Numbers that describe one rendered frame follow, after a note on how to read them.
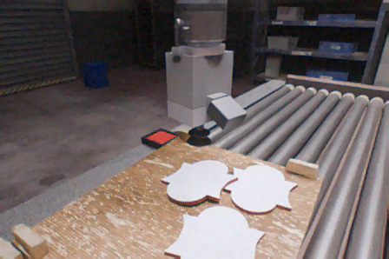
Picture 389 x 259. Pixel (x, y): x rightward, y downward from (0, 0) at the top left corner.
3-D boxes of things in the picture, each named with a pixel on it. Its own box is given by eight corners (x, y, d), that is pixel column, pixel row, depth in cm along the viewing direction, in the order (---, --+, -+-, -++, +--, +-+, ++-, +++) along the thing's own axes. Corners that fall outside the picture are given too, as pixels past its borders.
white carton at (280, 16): (275, 21, 450) (277, 6, 441) (284, 20, 468) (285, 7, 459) (295, 22, 426) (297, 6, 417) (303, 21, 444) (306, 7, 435)
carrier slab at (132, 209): (12, 248, 38) (9, 240, 37) (179, 141, 69) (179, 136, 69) (234, 445, 21) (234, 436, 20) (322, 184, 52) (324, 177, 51)
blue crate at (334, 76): (303, 82, 443) (306, 69, 434) (306, 77, 477) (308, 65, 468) (345, 87, 418) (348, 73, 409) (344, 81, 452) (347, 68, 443)
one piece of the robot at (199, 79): (219, 29, 30) (214, 156, 36) (265, 27, 35) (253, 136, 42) (158, 25, 38) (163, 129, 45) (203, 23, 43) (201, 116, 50)
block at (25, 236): (14, 242, 37) (8, 228, 36) (27, 235, 38) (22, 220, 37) (36, 263, 34) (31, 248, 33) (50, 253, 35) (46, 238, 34)
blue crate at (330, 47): (317, 52, 425) (319, 41, 418) (324, 49, 451) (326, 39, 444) (351, 55, 395) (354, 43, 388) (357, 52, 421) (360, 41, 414)
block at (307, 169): (284, 171, 53) (286, 160, 52) (286, 167, 55) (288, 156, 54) (316, 181, 50) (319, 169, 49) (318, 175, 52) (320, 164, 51)
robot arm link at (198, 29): (238, 10, 37) (194, 10, 32) (235, 44, 39) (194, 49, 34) (201, 10, 42) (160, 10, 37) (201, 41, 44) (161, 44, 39)
